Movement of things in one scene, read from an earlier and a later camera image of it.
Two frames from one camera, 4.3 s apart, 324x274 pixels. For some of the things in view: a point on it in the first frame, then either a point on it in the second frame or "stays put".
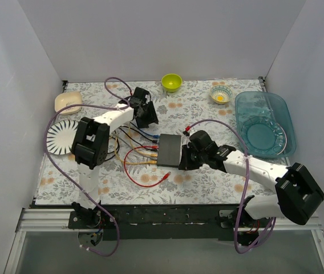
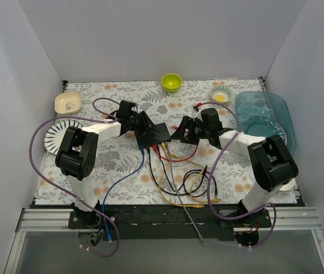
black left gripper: [146, 115] -> [142, 123]
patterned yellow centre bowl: [221, 94] stays put
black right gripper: [189, 157] -> [190, 129]
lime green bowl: [171, 83] stays put
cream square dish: [64, 99] stays put
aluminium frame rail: [56, 220] stays put
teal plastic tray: [264, 121] stays put
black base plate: [147, 222] stays put
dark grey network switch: [169, 150] -> [157, 133]
